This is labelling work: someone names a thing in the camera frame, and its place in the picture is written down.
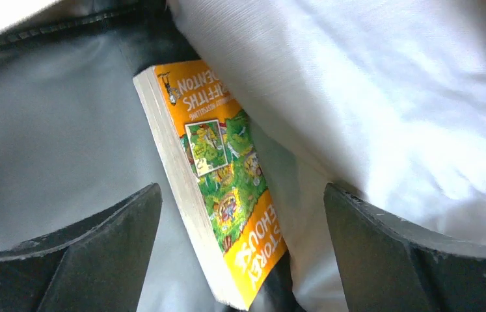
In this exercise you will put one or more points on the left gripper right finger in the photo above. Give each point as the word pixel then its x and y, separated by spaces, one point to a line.
pixel 387 263

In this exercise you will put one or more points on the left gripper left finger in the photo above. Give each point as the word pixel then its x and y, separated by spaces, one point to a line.
pixel 96 264

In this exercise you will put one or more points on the cream canvas backpack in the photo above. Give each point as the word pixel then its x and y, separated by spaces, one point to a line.
pixel 384 99

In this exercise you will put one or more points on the orange illustrated book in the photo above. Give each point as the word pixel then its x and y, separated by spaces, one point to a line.
pixel 203 139

